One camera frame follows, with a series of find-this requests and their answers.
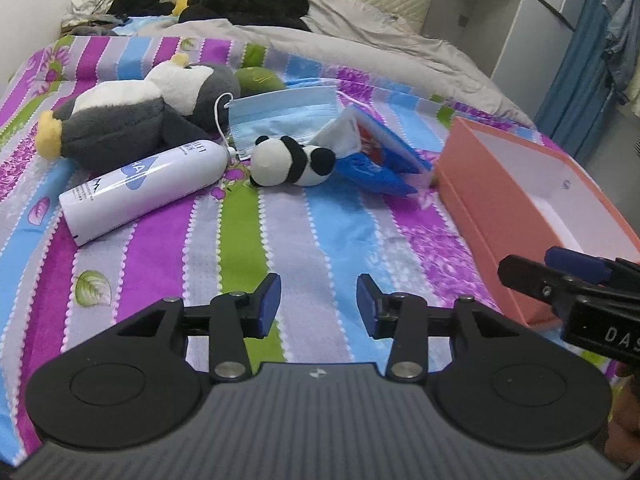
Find long green plush toy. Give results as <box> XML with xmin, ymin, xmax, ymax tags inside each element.
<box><xmin>234</xmin><ymin>65</ymin><xmax>288</xmax><ymax>93</ymax></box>

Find person's right hand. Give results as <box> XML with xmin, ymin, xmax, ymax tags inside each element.
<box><xmin>606</xmin><ymin>366</ymin><xmax>640</xmax><ymax>468</ymax></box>

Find small black garment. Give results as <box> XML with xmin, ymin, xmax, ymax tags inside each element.
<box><xmin>107</xmin><ymin>0</ymin><xmax>176</xmax><ymax>17</ymax></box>

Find white spray bottle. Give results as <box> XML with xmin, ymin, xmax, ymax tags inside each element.
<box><xmin>58</xmin><ymin>139</ymin><xmax>236</xmax><ymax>247</ymax></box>

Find blue red tissue packet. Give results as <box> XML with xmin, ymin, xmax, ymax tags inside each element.
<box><xmin>317</xmin><ymin>105</ymin><xmax>433</xmax><ymax>177</ymax></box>

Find blue curtain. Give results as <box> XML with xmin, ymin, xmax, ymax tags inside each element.
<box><xmin>534</xmin><ymin>0</ymin><xmax>640</xmax><ymax>161</ymax></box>

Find pink cardboard box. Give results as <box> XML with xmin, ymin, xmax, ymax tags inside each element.
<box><xmin>434</xmin><ymin>116</ymin><xmax>640</xmax><ymax>330</ymax></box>

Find large black clothing pile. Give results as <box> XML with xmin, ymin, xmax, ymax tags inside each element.
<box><xmin>177</xmin><ymin>0</ymin><xmax>313</xmax><ymax>33</ymax></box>

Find striped floral bedsheet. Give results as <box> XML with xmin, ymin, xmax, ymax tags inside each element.
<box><xmin>0</xmin><ymin>35</ymin><xmax>621</xmax><ymax>461</ymax></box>

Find hanging denim clothes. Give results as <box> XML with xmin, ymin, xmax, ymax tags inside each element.
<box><xmin>602</xmin><ymin>0</ymin><xmax>640</xmax><ymax>103</ymax></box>

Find grey duvet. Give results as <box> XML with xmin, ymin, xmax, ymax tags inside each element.
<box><xmin>135</xmin><ymin>0</ymin><xmax>536</xmax><ymax>128</ymax></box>

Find white crumpled cloth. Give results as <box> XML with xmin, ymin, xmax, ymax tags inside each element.
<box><xmin>70</xmin><ymin>0</ymin><xmax>118</xmax><ymax>16</ymax></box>

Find blue face mask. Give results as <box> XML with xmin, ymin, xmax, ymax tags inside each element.
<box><xmin>215</xmin><ymin>86</ymin><xmax>341</xmax><ymax>162</ymax></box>

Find white wardrobe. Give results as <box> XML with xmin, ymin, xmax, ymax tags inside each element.
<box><xmin>422</xmin><ymin>0</ymin><xmax>596</xmax><ymax>78</ymax></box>

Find grey white penguin plush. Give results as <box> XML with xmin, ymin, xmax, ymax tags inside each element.
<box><xmin>35</xmin><ymin>52</ymin><xmax>242</xmax><ymax>168</ymax></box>

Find small panda plush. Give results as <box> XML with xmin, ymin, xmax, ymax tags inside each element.
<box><xmin>248</xmin><ymin>135</ymin><xmax>337</xmax><ymax>188</ymax></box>

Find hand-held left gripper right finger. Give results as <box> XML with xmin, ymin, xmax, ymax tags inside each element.
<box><xmin>356</xmin><ymin>273</ymin><xmax>521</xmax><ymax>382</ymax></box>

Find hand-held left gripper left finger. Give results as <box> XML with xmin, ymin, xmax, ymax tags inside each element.
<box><xmin>116</xmin><ymin>272</ymin><xmax>282</xmax><ymax>382</ymax></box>

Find light blue cloth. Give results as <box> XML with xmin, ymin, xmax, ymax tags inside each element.
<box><xmin>122</xmin><ymin>15</ymin><xmax>176</xmax><ymax>36</ymax></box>

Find blue plastic packet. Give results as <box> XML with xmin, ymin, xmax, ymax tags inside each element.
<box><xmin>334</xmin><ymin>152</ymin><xmax>418</xmax><ymax>197</ymax></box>

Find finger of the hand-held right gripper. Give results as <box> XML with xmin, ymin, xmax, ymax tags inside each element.
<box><xmin>498</xmin><ymin>254</ymin><xmax>581</xmax><ymax>318</ymax></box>
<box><xmin>544</xmin><ymin>246</ymin><xmax>640</xmax><ymax>286</ymax></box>

